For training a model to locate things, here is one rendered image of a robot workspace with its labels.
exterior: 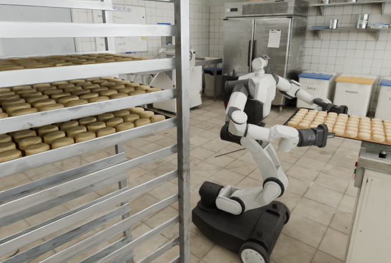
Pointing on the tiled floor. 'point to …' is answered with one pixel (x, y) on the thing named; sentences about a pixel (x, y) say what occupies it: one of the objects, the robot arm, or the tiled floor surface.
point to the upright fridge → (298, 10)
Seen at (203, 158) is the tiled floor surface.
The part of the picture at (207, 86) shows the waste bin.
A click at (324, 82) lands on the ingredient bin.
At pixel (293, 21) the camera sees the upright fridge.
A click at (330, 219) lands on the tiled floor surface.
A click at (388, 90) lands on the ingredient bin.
